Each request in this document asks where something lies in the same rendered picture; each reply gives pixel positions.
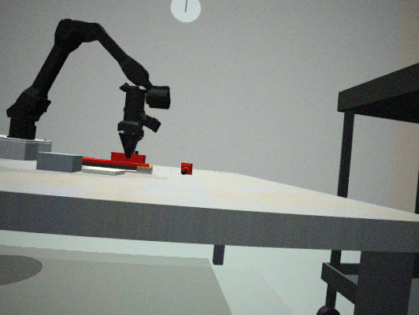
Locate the cream block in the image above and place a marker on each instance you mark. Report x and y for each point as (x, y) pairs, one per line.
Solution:
(103, 171)

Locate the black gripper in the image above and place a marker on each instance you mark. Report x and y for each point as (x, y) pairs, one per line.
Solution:
(132, 129)

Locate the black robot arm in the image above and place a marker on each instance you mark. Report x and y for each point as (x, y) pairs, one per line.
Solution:
(69, 34)

